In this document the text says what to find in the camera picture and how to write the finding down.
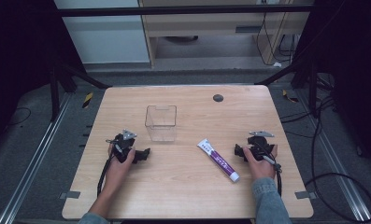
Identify white and purple toothpaste tube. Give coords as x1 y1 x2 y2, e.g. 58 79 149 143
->
196 138 241 184

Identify black hanging desk cables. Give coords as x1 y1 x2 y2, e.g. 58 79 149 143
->
255 11 301 67

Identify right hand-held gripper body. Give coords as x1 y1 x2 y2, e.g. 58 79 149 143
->
247 130 277 162

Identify yellow and black tape strip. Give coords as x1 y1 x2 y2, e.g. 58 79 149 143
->
81 91 94 109
281 89 299 104

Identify black horizontal frame bar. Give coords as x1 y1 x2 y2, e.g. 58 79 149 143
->
55 4 316 18

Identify clear plastic box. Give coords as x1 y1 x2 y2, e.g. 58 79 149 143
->
144 105 178 144

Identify hand-held gripper cable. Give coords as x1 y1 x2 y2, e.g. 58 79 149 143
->
261 154 283 198
96 139 125 198

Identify white cabinet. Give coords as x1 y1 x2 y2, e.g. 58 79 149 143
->
53 0 151 65

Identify grey desk drawer handle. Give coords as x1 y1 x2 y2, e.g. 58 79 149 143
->
235 25 264 35

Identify left hand-held gripper cable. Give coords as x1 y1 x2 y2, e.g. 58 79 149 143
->
96 139 125 198

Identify right hand-held gripper cable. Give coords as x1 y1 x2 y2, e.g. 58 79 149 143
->
261 154 283 198

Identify person's right hand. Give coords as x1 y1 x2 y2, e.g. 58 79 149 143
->
242 144 279 181

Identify dark curtain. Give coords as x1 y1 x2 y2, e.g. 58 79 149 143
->
0 0 88 153
293 0 371 175

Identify black looped floor cable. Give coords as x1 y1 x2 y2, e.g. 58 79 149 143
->
304 96 371 224

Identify black metal frame stand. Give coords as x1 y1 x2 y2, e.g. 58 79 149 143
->
253 57 320 119
50 60 113 123

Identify aluminium floor rail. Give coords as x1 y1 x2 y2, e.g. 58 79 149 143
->
294 89 371 224
0 92 74 224

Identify thin black floor cable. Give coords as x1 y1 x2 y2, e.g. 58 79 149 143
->
7 106 32 127

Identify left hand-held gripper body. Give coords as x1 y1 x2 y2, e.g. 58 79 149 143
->
106 129 138 164

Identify light wooden desk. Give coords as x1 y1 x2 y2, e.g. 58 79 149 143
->
137 0 315 68

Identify person's left hand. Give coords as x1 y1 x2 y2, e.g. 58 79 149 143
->
105 144 136 189

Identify grey metal table bracket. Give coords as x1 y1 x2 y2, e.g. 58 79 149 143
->
294 190 318 201
59 190 81 200

